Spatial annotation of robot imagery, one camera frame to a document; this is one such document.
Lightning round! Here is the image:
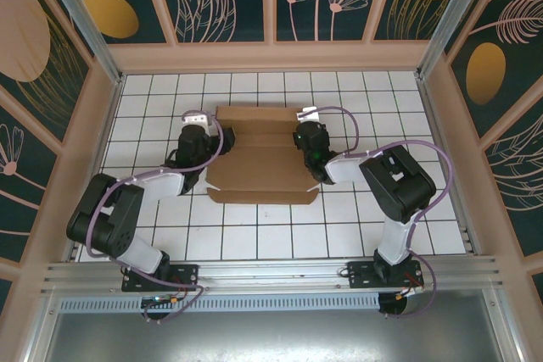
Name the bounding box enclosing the aluminium mounting rail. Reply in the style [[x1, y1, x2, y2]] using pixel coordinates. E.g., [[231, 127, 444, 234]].
[[40, 254, 508, 295]]

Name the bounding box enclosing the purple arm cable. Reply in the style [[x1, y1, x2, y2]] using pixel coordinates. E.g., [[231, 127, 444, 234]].
[[84, 110, 226, 324], [316, 106, 457, 320]]

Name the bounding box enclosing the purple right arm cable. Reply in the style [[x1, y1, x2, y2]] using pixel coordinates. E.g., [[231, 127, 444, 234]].
[[316, 106, 457, 320]]

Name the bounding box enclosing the aluminium frame post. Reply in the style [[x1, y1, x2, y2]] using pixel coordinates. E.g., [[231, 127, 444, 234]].
[[36, 0, 125, 86], [415, 0, 495, 79]]

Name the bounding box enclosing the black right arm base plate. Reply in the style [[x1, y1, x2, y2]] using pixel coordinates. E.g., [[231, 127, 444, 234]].
[[346, 259, 425, 291]]

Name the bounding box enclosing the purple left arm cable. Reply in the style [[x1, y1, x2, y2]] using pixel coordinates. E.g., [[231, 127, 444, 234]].
[[84, 110, 226, 324]]

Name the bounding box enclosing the aluminium side rail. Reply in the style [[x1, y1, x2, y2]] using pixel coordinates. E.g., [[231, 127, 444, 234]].
[[417, 75, 484, 258]]

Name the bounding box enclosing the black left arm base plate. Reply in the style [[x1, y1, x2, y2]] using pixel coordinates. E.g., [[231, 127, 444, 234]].
[[121, 263, 200, 293]]

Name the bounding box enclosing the brown cardboard box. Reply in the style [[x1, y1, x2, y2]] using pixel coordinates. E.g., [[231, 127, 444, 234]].
[[205, 106, 320, 206]]

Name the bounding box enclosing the slotted grey cable duct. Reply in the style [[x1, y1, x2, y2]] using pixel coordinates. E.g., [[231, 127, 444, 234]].
[[59, 292, 382, 313]]

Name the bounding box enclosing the yellow power connector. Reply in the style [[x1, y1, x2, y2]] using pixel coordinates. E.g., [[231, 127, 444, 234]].
[[142, 292, 180, 309], [394, 285, 425, 300]]

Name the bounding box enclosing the grey metal sheet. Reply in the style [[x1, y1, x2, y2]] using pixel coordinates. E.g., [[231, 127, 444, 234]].
[[25, 289, 525, 362]]

